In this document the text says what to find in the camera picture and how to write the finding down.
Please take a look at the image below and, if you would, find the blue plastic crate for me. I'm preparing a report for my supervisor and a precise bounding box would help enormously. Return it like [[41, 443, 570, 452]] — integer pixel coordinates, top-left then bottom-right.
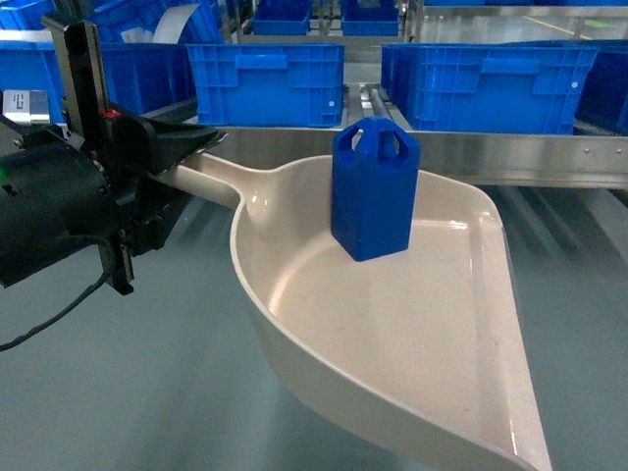
[[252, 0, 313, 35], [1, 41, 196, 123], [186, 43, 344, 128], [340, 1, 400, 37], [381, 43, 599, 134]]

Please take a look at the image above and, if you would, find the blue plastic block part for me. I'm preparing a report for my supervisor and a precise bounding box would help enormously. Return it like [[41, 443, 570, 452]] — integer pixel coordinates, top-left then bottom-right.
[[331, 117, 421, 262]]

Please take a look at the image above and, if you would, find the stainless steel shelf rack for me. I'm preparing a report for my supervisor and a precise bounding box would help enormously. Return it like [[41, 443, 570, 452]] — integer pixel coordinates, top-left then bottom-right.
[[146, 0, 628, 276]]

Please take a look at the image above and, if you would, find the black cable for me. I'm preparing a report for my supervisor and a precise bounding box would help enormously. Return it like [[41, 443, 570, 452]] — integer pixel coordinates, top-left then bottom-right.
[[0, 235, 117, 352]]

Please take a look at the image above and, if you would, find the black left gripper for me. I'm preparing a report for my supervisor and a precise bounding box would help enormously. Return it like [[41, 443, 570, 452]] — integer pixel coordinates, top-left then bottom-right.
[[42, 13, 227, 294]]

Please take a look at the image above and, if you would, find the beige plastic dustpan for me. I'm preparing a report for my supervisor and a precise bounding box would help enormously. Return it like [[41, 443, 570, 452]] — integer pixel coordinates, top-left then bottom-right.
[[160, 152, 551, 470]]

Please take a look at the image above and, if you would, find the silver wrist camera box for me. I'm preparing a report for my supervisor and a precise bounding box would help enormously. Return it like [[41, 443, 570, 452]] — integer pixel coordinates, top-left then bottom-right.
[[2, 89, 51, 126]]

